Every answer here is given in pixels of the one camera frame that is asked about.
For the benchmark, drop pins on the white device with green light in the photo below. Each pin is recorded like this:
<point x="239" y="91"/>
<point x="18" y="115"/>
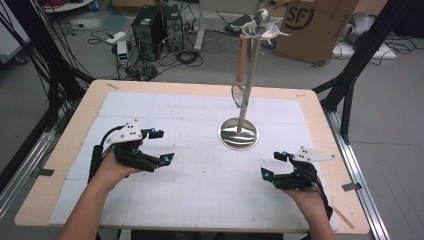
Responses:
<point x="122" y="53"/>

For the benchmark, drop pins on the white grid mat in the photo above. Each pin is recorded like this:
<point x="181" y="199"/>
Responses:
<point x="200" y="190"/>

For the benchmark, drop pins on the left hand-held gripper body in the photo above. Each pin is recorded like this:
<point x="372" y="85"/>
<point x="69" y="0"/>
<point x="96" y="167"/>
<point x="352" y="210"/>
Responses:
<point x="125" y="135"/>

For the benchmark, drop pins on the round white table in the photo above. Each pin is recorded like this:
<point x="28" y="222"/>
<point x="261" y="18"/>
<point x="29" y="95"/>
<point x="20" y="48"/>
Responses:
<point x="66" y="7"/>

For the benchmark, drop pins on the black forked frame strut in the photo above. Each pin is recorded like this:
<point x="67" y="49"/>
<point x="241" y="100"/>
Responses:
<point x="366" y="43"/>

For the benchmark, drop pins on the thin wooden stick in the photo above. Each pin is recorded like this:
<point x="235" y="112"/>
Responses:
<point x="343" y="217"/>

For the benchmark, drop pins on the white power strip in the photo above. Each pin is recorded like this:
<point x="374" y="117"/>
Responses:
<point x="116" y="37"/>

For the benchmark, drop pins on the person's right hand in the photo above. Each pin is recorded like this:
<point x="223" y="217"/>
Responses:
<point x="306" y="203"/>

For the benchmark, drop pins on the slim black computer tower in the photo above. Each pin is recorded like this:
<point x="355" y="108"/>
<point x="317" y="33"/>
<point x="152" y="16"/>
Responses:
<point x="173" y="26"/>

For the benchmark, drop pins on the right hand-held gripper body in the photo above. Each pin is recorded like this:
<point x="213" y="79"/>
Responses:
<point x="305" y="171"/>

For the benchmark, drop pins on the flat white board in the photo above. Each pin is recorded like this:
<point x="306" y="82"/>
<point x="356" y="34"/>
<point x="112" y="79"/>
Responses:
<point x="383" y="51"/>

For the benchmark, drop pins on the aluminium rail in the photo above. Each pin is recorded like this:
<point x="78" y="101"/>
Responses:
<point x="23" y="170"/>
<point x="353" y="166"/>

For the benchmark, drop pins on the person's left hand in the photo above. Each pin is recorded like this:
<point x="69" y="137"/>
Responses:
<point x="108" y="170"/>

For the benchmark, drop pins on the flat black device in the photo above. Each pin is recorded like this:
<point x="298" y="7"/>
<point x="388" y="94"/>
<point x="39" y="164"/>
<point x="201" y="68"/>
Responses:
<point x="235" y="25"/>

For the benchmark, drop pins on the black tape piece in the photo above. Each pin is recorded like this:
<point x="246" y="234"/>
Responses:
<point x="46" y="172"/>
<point x="352" y="187"/>

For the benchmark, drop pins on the white metal post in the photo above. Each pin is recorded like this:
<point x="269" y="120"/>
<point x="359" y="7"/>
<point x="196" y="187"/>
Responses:
<point x="200" y="26"/>

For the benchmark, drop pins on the silver metal utensil stand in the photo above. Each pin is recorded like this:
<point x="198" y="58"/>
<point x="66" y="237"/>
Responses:
<point x="246" y="103"/>

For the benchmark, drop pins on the brown cardboard box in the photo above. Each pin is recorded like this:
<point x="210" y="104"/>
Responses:
<point x="333" y="33"/>

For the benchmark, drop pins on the large black computer tower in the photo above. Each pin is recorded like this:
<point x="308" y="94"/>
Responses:
<point x="146" y="33"/>

